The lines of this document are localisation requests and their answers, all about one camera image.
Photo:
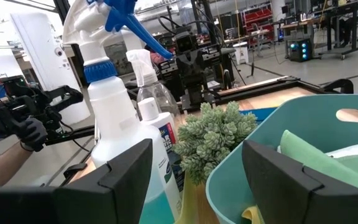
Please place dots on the yellow cloth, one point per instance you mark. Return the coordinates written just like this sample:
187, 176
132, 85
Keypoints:
251, 215

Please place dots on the artificial green succulent plant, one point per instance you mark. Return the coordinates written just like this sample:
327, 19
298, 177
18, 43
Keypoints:
213, 140

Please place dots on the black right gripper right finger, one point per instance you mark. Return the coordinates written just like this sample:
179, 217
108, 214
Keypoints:
291, 199

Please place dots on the black rolling workbench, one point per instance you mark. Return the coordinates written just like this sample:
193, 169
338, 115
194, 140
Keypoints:
343, 28

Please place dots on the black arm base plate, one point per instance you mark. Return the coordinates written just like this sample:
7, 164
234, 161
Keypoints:
197, 101

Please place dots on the person's hand in black glove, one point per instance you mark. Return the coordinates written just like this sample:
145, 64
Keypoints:
31, 132

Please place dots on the red storage shelf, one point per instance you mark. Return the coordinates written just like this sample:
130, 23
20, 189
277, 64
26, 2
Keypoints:
259, 20

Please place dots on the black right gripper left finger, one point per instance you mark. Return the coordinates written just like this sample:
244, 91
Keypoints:
73, 205

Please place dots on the green cloth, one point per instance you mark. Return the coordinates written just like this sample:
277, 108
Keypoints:
315, 158

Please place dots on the white square pillar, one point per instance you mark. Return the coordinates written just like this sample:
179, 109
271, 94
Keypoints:
47, 62

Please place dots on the spray bottle with blue nozzle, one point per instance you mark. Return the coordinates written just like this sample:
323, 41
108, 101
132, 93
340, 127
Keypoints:
113, 118

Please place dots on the computer tower with blue fans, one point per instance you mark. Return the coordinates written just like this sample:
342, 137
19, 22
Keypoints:
300, 49

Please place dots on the teal plastic basket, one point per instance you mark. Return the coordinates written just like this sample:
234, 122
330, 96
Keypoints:
291, 118

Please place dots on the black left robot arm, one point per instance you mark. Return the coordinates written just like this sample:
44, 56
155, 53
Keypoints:
194, 65

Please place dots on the white cloth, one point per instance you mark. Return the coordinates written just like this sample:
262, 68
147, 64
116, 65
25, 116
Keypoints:
350, 150

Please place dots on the person's forearm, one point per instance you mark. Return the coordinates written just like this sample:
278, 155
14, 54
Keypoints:
2, 168

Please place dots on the large yellow translucent tray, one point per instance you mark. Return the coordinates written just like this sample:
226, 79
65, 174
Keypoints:
189, 202

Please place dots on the clear spray bottle white trigger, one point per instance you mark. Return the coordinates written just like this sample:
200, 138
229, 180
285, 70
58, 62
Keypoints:
154, 90

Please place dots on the white printed squeeze bottle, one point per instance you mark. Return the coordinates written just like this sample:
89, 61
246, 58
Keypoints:
163, 124

